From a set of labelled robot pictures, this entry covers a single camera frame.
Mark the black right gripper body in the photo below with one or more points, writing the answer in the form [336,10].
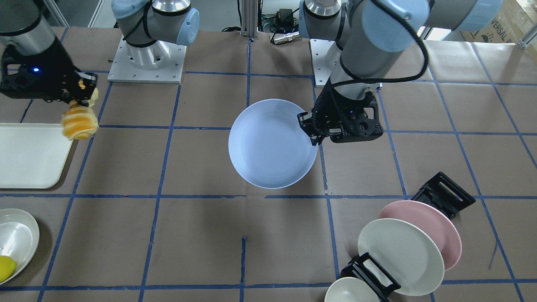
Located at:
[60,74]

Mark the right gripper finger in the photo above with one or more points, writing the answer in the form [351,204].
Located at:
[74,104]
[90,97]

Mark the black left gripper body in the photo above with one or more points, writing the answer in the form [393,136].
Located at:
[332,112]

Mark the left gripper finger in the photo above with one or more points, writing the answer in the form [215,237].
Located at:
[305,120]
[315,139]

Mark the striped bread roll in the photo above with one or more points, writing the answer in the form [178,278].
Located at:
[79,123]

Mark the blue plate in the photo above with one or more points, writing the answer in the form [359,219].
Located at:
[267,146]

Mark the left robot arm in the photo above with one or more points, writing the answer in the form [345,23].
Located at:
[370,35]

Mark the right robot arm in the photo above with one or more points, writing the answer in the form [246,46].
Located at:
[142,22]

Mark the pink plate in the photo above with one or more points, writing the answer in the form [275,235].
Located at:
[431,221]

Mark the cream plate with lemon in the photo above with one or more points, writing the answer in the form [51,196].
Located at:
[19,237]

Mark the cream plate in rack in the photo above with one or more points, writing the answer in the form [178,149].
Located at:
[407,253]

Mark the white rectangular tray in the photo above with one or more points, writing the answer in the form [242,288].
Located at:
[32,155]

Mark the silver cylindrical connector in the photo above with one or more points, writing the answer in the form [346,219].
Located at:
[286,38]

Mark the black power adapter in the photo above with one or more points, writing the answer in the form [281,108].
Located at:
[285,17]

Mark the black dish rack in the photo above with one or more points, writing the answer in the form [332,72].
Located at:
[441,193]

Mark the cream bowl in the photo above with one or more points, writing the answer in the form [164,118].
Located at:
[349,289]

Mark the yellow lemon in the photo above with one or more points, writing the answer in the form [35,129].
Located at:
[8,267]

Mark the cardboard box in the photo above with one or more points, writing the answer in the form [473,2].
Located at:
[512,22]

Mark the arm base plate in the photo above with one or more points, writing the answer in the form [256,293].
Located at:
[161,62]
[325,58]

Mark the aluminium frame post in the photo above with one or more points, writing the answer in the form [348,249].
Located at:
[249,10]

